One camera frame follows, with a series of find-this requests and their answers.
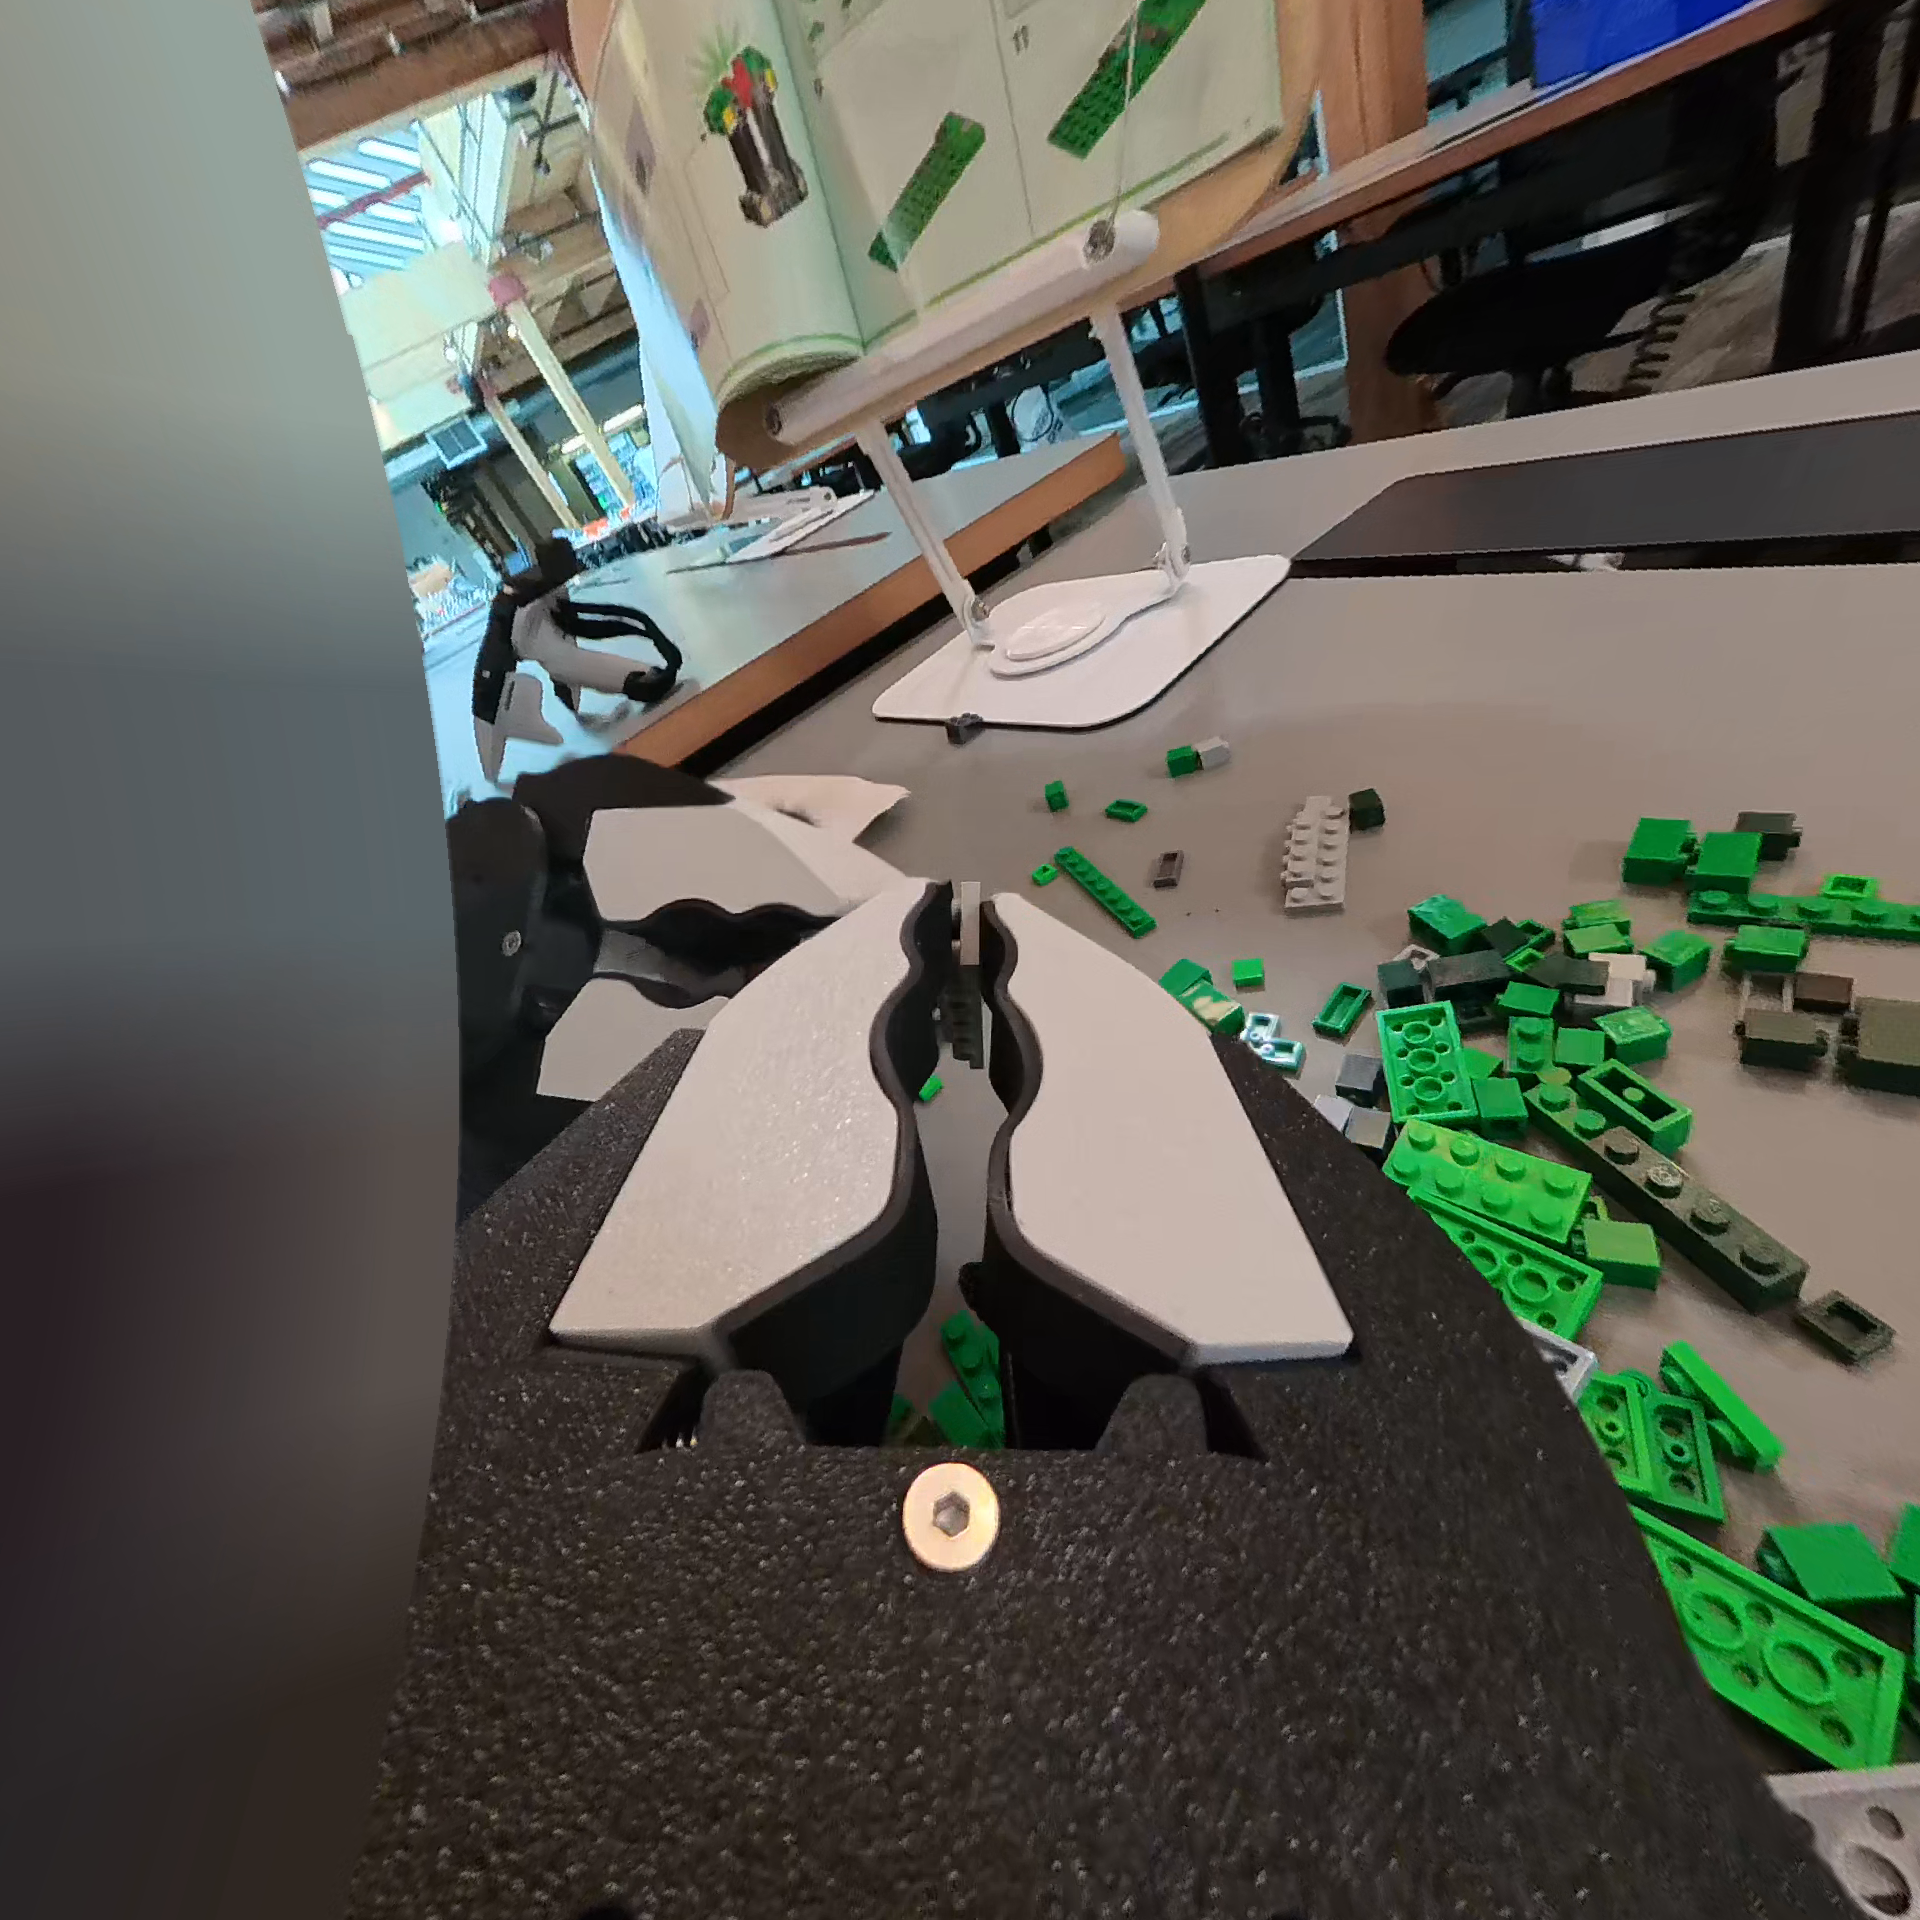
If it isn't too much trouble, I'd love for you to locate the blue storage bin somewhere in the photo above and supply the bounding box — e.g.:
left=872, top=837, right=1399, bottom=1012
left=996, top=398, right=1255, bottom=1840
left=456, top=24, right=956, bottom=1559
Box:
left=1530, top=0, right=1802, bottom=85

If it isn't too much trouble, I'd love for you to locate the white grip with black straps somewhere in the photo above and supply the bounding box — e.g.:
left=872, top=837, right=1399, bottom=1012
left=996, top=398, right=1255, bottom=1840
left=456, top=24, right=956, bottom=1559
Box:
left=471, top=536, right=688, bottom=782

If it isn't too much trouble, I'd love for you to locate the long grey studded plate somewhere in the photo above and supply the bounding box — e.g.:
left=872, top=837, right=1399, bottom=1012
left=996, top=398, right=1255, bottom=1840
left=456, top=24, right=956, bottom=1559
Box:
left=934, top=879, right=999, bottom=1074

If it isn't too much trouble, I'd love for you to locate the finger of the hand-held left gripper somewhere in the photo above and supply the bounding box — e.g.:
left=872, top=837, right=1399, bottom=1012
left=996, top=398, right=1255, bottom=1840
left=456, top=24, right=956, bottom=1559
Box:
left=579, top=805, right=905, bottom=942
left=535, top=960, right=754, bottom=1106

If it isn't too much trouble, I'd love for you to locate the thin green studded strip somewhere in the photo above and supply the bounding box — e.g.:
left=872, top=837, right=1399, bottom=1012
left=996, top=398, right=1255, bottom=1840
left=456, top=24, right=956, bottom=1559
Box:
left=1055, top=847, right=1162, bottom=935

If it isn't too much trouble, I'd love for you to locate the instruction booklet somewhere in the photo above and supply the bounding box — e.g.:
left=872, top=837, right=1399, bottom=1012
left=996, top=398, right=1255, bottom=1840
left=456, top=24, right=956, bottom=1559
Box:
left=569, top=0, right=1290, bottom=408

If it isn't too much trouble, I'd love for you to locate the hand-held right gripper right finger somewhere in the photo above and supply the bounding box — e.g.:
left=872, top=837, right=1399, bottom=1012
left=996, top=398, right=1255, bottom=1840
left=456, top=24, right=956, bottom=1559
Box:
left=960, top=888, right=1361, bottom=1450

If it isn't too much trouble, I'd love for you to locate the grey desk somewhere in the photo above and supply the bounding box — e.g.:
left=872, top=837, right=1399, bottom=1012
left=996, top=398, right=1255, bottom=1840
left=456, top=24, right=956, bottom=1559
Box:
left=705, top=352, right=1920, bottom=1801

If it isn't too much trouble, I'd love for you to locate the white book stand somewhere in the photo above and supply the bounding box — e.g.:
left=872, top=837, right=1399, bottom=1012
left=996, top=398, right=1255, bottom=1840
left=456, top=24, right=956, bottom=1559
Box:
left=569, top=0, right=1297, bottom=734
left=643, top=352, right=880, bottom=569

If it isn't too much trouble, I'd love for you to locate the wooden-edged desk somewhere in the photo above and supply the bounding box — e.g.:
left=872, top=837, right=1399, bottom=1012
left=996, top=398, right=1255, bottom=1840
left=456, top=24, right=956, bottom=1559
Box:
left=1191, top=0, right=1920, bottom=452
left=608, top=434, right=1130, bottom=770

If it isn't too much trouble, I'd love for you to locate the black office chair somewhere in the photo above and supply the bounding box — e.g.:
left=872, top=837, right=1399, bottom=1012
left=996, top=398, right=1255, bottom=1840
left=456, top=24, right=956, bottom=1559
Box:
left=1382, top=194, right=1817, bottom=383

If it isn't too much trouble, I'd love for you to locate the black desk panel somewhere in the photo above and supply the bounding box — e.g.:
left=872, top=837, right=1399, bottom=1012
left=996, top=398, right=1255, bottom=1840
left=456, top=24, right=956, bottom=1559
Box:
left=1290, top=454, right=1920, bottom=575

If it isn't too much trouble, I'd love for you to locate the pile of green toy bricks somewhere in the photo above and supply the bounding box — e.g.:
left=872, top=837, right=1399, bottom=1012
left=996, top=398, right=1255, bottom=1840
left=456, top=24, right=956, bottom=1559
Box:
left=1154, top=808, right=1920, bottom=1778

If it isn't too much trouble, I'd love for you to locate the long dark green plate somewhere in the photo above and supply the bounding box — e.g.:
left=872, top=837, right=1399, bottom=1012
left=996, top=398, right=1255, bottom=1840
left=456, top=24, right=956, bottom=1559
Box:
left=1530, top=1079, right=1809, bottom=1314

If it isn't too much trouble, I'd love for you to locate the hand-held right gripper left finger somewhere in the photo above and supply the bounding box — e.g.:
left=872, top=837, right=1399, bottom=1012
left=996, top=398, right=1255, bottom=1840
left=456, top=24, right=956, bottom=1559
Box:
left=547, top=879, right=954, bottom=1444

